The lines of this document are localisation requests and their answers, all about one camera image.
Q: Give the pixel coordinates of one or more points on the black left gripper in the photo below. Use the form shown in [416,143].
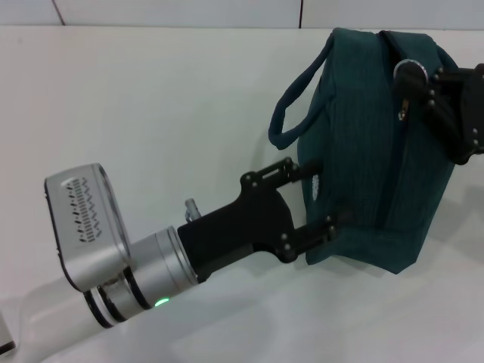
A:
[242,227]

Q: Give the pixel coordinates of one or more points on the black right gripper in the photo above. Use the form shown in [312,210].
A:
[475,113]

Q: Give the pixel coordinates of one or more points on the dark teal insulated bag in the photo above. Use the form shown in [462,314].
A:
[359,170]

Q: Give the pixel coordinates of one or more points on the white partition panel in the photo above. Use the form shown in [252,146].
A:
[393,13]
[181,11]
[26,11]

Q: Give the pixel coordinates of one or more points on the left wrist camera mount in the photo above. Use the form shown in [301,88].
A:
[98,270]

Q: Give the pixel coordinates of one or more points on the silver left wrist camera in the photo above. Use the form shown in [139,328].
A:
[87,211]

